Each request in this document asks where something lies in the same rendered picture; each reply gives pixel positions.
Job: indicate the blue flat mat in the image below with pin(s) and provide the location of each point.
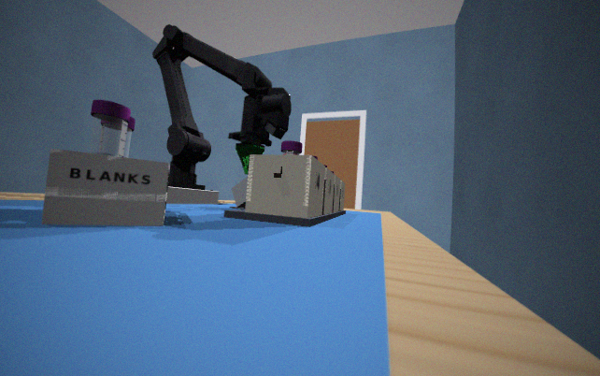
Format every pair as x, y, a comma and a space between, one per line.
203, 295

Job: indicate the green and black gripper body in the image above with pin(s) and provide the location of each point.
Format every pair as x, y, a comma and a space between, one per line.
248, 138

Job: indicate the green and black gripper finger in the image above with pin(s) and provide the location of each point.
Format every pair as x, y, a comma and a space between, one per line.
260, 151
252, 149

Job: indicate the grey button housing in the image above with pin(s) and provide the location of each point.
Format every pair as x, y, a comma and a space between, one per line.
239, 192

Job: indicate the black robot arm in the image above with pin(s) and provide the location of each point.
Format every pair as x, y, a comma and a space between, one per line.
185, 141

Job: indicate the white bucket adapter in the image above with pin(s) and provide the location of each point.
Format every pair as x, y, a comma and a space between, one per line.
336, 194
342, 195
328, 192
285, 185

